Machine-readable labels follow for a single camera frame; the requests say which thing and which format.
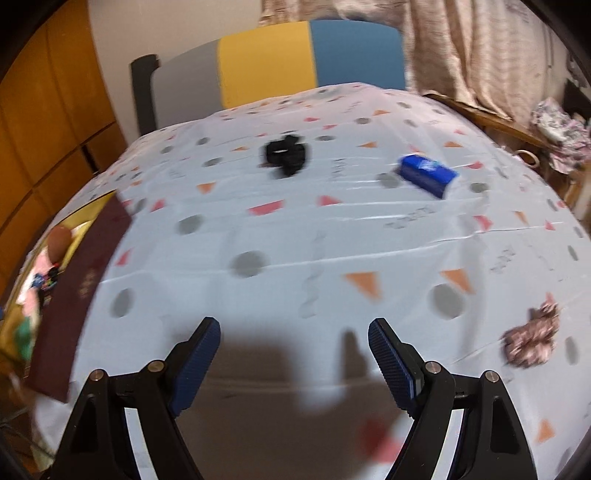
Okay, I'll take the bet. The small blue box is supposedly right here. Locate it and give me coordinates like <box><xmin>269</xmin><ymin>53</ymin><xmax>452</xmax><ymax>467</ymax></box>
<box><xmin>397</xmin><ymin>154</ymin><xmax>459</xmax><ymax>200</ymax></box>

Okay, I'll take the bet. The wooden cabinet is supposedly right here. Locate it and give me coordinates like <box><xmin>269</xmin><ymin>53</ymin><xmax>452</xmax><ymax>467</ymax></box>
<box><xmin>0</xmin><ymin>0</ymin><xmax>127</xmax><ymax>296</ymax></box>

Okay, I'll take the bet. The green plastic cup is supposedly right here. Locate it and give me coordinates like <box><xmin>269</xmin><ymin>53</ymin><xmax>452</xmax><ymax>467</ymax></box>
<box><xmin>13</xmin><ymin>318</ymin><xmax>40</xmax><ymax>361</ymax></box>

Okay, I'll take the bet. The patterned light blue tablecloth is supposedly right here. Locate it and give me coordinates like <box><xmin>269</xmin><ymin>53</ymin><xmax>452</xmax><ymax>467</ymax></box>
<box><xmin>28</xmin><ymin>83</ymin><xmax>591</xmax><ymax>480</ymax></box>

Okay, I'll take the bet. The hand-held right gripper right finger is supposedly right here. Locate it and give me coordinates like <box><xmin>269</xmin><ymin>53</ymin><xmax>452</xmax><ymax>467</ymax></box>
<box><xmin>368</xmin><ymin>318</ymin><xmax>539</xmax><ymax>480</ymax></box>

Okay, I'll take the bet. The black hairpiece with beads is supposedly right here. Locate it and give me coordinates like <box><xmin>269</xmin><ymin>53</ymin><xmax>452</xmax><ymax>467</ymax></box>
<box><xmin>30</xmin><ymin>265</ymin><xmax>58</xmax><ymax>292</ymax></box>

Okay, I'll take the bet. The grey yellow blue chair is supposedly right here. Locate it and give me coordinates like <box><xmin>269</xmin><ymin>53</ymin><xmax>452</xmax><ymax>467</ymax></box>
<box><xmin>130</xmin><ymin>19</ymin><xmax>407</xmax><ymax>137</ymax></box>

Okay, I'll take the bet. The floral scrunchie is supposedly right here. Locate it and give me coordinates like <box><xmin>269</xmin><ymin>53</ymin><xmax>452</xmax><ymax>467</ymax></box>
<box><xmin>503</xmin><ymin>293</ymin><xmax>561</xmax><ymax>367</ymax></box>

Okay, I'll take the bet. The black scrunchie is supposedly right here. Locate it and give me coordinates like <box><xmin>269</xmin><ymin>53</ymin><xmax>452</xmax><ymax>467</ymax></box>
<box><xmin>263</xmin><ymin>135</ymin><xmax>308</xmax><ymax>177</ymax></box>

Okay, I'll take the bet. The brown ball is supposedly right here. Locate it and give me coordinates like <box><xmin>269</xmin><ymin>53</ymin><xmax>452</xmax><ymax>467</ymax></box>
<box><xmin>47</xmin><ymin>226</ymin><xmax>74</xmax><ymax>261</ymax></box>

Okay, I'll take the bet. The beige patterned curtain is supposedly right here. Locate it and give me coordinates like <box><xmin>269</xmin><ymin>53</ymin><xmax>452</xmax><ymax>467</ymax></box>
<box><xmin>259</xmin><ymin>0</ymin><xmax>568</xmax><ymax>121</ymax></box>

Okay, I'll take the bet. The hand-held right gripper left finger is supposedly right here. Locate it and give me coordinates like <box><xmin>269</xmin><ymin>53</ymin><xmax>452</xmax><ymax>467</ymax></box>
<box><xmin>48</xmin><ymin>316</ymin><xmax>221</xmax><ymax>480</ymax></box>

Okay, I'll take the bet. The pink cloth roll blue band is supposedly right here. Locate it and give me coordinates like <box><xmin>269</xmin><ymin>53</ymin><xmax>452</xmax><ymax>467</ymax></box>
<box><xmin>21</xmin><ymin>254</ymin><xmax>54</xmax><ymax>324</ymax></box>

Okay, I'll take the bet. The floral cloth pile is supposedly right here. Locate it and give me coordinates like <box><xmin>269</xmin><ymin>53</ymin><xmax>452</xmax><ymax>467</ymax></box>
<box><xmin>531</xmin><ymin>97</ymin><xmax>591</xmax><ymax>174</ymax></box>

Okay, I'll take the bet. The wooden side desk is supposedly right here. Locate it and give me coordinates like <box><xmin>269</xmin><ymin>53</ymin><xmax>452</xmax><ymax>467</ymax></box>
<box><xmin>422</xmin><ymin>91</ymin><xmax>583</xmax><ymax>204</ymax></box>

